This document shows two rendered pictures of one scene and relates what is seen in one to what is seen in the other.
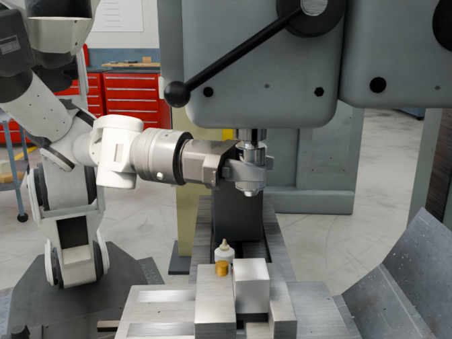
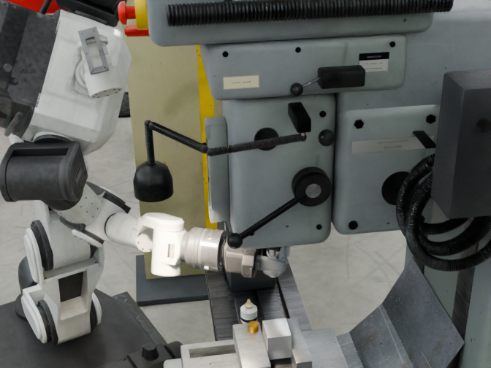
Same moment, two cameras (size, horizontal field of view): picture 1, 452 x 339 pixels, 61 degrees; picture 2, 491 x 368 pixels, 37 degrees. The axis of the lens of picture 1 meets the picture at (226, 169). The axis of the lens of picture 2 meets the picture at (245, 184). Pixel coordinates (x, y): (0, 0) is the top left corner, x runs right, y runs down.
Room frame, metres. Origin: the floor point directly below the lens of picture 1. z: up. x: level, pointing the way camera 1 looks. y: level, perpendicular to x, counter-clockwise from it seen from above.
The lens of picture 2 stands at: (-0.72, 0.16, 2.08)
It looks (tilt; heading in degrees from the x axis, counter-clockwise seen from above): 27 degrees down; 354
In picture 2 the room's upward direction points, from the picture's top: 1 degrees counter-clockwise
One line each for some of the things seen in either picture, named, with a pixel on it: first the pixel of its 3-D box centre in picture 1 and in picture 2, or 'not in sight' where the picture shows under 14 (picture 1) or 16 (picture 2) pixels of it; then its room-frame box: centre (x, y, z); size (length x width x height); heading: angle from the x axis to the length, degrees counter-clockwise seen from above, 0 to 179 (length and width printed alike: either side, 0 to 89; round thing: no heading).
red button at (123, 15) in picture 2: not in sight; (127, 12); (0.55, 0.22, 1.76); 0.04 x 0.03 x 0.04; 1
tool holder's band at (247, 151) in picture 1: (251, 147); (273, 244); (0.56, -0.04, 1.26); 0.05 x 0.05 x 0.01
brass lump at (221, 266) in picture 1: (222, 268); (253, 326); (0.57, 0.01, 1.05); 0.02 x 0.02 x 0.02
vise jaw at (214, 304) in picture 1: (214, 300); (250, 351); (0.52, 0.02, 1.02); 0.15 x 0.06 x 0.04; 2
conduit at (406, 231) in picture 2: not in sight; (443, 201); (0.37, -0.31, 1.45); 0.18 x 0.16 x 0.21; 91
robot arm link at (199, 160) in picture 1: (195, 161); (231, 253); (0.59, 0.05, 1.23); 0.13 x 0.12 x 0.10; 161
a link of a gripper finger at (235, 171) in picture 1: (243, 173); (269, 265); (0.53, -0.03, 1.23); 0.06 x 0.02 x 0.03; 70
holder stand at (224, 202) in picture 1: (234, 188); (245, 236); (0.98, -0.02, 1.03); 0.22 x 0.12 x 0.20; 4
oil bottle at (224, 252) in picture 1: (224, 263); (248, 317); (0.68, 0.00, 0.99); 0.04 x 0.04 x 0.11
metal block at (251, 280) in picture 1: (249, 284); (276, 339); (0.52, -0.04, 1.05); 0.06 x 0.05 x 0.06; 2
